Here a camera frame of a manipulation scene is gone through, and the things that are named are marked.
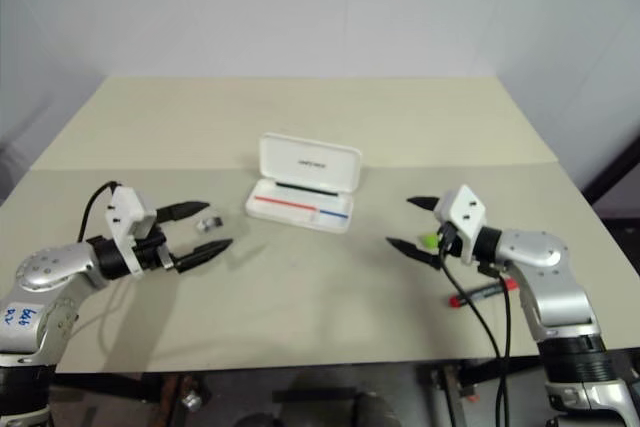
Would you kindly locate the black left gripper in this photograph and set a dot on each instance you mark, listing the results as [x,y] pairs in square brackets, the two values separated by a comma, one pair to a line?
[150,252]

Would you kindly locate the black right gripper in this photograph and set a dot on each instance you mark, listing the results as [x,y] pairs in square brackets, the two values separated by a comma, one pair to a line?
[450,242]

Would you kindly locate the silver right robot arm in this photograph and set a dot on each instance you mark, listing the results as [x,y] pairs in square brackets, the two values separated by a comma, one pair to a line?
[555,297]

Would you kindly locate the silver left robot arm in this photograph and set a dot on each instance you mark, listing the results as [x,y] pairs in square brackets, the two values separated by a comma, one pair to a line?
[47,267]

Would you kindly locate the white open pencil case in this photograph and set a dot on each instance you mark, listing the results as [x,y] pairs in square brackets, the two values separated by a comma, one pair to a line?
[310,167]

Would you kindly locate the small silver black clip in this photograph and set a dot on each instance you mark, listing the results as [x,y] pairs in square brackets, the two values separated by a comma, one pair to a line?
[209,224]

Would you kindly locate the small green eraser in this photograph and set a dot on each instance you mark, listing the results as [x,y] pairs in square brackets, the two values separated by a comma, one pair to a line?
[428,241]

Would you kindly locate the blue pen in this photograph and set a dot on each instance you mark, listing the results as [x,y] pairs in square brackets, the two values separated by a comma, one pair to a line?
[334,214]

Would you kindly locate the black marker with red caps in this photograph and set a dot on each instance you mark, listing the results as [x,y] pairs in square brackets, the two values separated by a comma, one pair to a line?
[480,293]

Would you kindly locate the red pen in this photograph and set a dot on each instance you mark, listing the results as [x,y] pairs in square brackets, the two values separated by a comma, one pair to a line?
[285,202]

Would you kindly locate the black pen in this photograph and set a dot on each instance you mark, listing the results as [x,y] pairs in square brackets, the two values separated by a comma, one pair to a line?
[305,188]

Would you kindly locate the small silver metal fitting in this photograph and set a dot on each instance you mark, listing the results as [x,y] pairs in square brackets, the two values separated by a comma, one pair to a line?
[190,401]

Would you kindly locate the white label blue handwriting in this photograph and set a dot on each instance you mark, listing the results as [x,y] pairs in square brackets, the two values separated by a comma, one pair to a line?
[17,316]

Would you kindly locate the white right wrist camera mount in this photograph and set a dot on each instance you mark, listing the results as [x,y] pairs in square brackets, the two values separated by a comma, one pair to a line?
[465,212]

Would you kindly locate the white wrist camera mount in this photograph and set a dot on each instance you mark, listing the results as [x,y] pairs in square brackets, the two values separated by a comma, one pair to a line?
[131,207]
[465,212]

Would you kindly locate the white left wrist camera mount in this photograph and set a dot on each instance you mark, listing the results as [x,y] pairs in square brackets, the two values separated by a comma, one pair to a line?
[131,207]

